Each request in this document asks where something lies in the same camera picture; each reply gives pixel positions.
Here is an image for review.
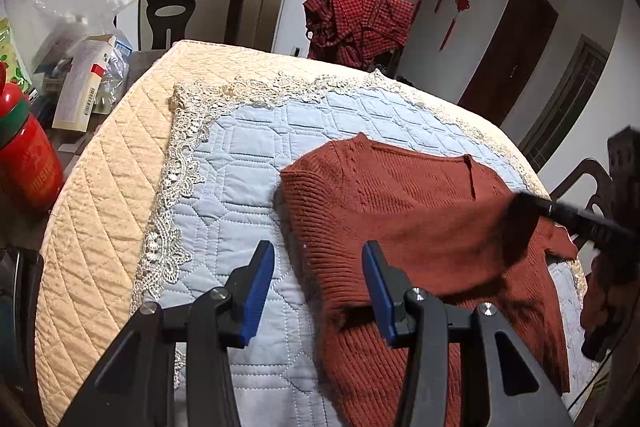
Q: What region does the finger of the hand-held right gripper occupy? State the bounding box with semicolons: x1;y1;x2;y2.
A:
509;192;608;249

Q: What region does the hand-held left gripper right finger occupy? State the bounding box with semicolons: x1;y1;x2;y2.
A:
362;241;576;427

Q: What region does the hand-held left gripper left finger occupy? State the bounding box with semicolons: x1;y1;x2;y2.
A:
59;240;276;427

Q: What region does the rust knit sweater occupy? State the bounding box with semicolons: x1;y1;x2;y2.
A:
279;132;581;427

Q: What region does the person's right forearm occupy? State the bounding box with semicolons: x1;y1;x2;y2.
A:
581;257;621;333

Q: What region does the dark wooden chair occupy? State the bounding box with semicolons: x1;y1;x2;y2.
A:
550;157;617;229
114;0;246;52

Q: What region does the grey framed door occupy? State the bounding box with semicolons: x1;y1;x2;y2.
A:
517;34;612;168

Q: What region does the blue quilted lace-edged mat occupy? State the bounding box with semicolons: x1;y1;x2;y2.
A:
131;69;588;427

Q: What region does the brown wooden door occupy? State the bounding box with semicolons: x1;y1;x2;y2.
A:
457;0;559;114

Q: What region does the beige quilted table cover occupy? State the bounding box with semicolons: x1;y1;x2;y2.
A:
34;39;591;427

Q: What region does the red bottle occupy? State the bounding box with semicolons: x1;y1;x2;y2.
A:
0;62;66;212

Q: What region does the red plaid cloth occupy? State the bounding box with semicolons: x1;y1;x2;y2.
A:
303;0;421;70

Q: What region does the white cardboard box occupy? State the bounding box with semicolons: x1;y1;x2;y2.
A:
51;34;118;132

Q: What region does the green printed packet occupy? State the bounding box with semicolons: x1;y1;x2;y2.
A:
0;17;33;94

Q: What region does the black cable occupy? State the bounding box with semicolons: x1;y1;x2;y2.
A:
569;346;617;414

